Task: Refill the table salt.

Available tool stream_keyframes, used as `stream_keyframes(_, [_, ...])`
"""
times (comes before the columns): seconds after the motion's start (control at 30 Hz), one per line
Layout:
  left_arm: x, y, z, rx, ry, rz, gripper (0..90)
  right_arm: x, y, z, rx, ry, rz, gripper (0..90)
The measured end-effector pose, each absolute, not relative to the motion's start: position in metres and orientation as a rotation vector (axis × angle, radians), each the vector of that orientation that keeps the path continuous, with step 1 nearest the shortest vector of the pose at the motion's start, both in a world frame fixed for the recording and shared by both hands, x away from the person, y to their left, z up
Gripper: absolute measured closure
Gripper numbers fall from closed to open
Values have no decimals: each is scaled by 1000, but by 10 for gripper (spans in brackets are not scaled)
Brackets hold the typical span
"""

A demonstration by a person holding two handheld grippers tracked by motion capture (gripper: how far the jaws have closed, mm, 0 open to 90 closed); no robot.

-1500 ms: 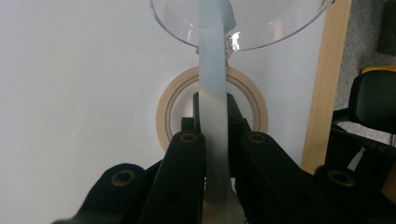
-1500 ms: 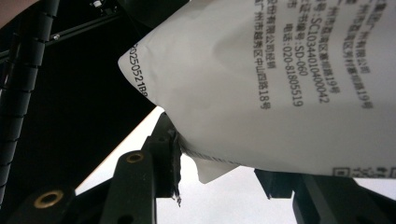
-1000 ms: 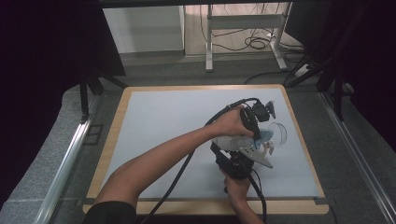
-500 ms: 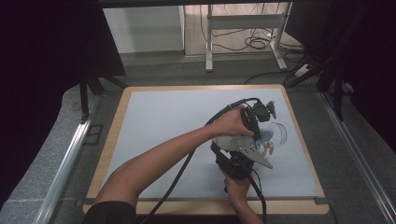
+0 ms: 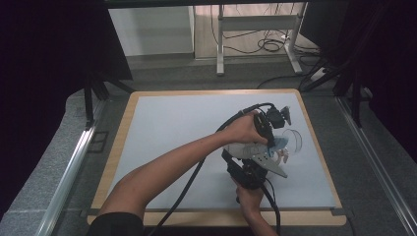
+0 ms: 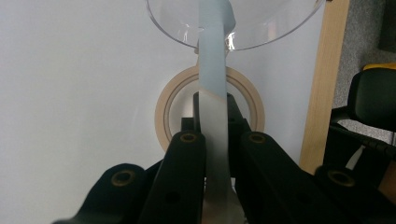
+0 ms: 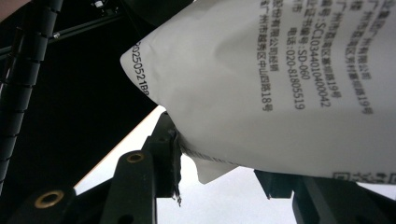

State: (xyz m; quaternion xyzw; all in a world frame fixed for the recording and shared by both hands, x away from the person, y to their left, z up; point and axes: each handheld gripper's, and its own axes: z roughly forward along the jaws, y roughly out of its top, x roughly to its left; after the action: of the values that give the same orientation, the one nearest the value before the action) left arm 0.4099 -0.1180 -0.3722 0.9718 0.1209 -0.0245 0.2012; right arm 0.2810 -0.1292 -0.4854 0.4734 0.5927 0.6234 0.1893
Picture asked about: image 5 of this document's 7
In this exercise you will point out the white power strip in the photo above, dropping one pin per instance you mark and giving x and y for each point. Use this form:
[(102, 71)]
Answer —
[(316, 74)]

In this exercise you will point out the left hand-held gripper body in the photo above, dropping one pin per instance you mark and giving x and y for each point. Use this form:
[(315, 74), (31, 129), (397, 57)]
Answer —
[(275, 118)]

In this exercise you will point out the black tripod stand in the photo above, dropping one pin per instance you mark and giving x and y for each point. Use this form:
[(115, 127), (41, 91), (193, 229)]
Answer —
[(95, 88), (344, 75)]

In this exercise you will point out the person's left hand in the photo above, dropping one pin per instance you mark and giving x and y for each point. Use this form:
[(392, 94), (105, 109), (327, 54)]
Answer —
[(242, 128)]

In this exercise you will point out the black sleeve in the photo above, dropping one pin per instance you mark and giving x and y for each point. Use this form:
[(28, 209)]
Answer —
[(114, 226)]

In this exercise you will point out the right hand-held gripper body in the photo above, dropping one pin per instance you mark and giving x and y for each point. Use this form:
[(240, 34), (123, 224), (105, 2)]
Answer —
[(249, 175)]

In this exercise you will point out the white panel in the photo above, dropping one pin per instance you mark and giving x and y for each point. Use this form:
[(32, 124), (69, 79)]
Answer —
[(150, 31)]

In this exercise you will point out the white metal desk frame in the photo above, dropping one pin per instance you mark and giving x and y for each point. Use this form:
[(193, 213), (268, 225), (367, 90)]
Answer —
[(259, 23)]

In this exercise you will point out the person's right hand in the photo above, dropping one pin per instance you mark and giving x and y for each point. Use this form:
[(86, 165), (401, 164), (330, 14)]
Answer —
[(249, 200)]

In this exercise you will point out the dark curtain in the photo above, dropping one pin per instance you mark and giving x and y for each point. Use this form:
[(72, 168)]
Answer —
[(387, 65), (42, 65)]

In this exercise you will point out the wooden board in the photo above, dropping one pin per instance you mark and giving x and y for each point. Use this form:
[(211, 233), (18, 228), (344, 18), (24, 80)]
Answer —
[(196, 219)]

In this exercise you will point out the aluminium rail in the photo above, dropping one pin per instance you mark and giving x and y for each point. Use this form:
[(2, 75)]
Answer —
[(69, 177), (377, 154)]

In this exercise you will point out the white table mat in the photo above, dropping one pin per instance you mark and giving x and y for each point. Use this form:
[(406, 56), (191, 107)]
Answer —
[(183, 131)]

